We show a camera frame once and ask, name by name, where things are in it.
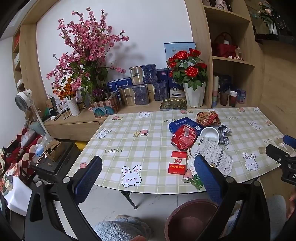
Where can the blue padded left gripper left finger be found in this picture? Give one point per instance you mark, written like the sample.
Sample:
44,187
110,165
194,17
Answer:
84,179

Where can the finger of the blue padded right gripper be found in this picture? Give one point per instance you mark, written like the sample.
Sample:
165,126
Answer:
290,141

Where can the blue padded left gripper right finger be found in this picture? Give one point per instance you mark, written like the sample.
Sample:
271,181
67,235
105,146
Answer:
211,184

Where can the crushed red cola can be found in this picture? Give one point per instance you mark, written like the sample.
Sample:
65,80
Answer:
184,137

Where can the dark red trash bin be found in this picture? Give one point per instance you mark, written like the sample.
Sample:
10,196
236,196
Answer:
188,220

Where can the white instant noodle lid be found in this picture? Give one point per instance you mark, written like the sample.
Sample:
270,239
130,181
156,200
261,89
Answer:
213,154

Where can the red cigarette box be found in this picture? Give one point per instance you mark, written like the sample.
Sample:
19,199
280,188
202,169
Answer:
177,163

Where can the black folding table leg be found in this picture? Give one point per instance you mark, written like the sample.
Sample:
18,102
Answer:
127,194

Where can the white green paper cup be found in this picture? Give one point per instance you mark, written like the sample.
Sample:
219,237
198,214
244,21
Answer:
211,133

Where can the crumpled grey paper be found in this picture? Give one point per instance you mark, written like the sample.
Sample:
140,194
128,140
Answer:
223,131

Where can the crumpled red snack bag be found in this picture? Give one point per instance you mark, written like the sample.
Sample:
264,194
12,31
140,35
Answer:
208,118

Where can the blue coffee box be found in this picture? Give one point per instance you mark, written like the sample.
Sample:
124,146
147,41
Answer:
175,125

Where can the dark drink cup white lid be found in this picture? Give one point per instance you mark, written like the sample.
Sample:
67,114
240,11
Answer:
233,98

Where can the white cylindrical vase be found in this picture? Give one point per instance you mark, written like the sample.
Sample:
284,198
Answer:
73,107

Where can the white rose flower pot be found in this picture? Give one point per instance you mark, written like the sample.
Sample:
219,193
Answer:
194,98

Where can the stack of pastel cups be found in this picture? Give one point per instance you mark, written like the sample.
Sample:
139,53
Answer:
215,90

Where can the green foil tray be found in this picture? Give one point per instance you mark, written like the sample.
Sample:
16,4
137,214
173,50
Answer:
173,104

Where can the orange flower bunch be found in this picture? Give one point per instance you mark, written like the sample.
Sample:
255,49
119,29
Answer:
66,89

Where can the blue gold gift box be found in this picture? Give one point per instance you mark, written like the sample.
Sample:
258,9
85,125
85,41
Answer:
135,95

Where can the white desk fan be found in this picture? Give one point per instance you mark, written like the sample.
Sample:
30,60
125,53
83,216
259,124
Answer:
24,101

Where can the red rose bouquet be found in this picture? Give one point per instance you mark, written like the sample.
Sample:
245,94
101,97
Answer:
187,67

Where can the red basket on shelf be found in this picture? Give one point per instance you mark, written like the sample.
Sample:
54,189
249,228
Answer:
223,47

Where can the pink cherry blossom bouquet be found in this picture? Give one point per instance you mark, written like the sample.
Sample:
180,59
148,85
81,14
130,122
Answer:
90,40

